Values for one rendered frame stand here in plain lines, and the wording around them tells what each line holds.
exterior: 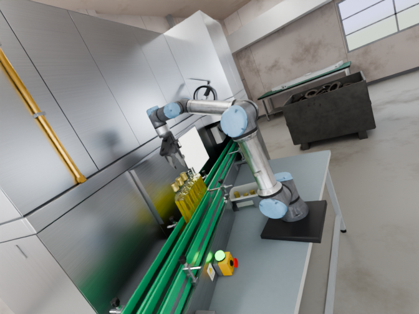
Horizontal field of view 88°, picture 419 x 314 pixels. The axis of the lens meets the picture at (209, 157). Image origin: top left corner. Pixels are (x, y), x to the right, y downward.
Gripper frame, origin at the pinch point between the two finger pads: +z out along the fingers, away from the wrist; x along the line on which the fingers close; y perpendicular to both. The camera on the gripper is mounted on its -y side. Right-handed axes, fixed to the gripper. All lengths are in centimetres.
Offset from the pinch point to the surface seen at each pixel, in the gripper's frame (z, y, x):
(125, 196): -2.4, -28.9, 15.8
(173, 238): 26.3, -28.2, 4.0
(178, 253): 25.3, -39.6, -5.2
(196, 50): -67, 96, -8
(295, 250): 46, -24, -49
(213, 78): -40, 96, -14
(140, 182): -3.9, -18.9, 12.7
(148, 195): 4.2, -18.9, 12.7
